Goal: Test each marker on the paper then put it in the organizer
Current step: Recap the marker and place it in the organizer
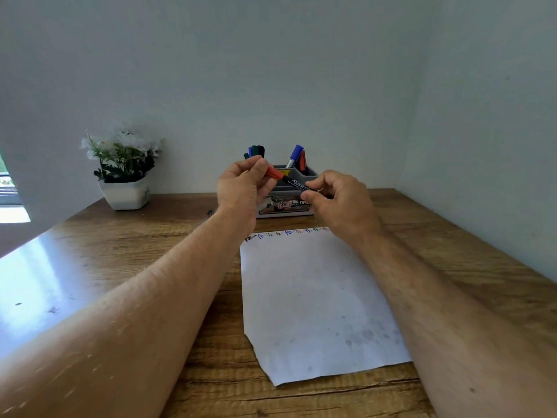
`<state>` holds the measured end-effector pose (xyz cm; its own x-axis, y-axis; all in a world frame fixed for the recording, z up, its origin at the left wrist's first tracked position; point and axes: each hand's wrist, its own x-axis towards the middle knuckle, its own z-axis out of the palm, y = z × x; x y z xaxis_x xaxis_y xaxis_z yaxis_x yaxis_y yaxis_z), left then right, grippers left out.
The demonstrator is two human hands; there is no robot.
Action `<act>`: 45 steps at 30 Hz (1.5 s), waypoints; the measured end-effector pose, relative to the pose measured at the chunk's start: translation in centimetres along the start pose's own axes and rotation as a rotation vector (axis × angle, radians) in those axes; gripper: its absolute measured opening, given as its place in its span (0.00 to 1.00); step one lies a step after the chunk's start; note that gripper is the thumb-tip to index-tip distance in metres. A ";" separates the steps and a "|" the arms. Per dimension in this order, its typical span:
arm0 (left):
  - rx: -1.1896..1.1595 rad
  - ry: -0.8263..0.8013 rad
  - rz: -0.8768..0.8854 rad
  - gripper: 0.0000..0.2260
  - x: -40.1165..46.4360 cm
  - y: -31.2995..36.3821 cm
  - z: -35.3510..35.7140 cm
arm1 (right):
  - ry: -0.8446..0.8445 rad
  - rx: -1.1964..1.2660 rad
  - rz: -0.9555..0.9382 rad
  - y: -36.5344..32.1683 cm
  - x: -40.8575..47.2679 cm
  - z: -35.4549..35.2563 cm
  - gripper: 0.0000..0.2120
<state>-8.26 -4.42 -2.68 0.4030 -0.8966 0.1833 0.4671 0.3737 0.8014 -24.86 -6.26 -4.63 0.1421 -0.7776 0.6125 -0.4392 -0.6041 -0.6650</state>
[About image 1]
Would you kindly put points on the person's left forearm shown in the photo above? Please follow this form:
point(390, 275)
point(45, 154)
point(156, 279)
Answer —
point(122, 335)

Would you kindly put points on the white potted flower plant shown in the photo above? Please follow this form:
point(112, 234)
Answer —
point(124, 198)

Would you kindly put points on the person's left hand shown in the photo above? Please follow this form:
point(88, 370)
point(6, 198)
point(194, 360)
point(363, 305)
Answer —
point(239, 195)

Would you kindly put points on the green foliage outside window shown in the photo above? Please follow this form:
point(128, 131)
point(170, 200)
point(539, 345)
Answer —
point(4, 169)

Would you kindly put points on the white barrel black cap marker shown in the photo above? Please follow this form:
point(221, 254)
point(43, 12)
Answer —
point(261, 151)

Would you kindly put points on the person's right hand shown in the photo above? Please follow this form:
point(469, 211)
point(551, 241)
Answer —
point(348, 204)

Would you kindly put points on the person's right forearm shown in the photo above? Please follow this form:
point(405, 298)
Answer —
point(457, 335)

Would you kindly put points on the grey white desk organizer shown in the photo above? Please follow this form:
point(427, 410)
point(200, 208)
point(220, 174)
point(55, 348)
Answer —
point(283, 204)

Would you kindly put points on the thick blue silver banded marker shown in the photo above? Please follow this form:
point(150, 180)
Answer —
point(296, 153)

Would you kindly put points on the white paper sheet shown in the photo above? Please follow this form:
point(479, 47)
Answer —
point(313, 300)

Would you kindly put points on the grey window frame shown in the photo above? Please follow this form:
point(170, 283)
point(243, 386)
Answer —
point(11, 198)

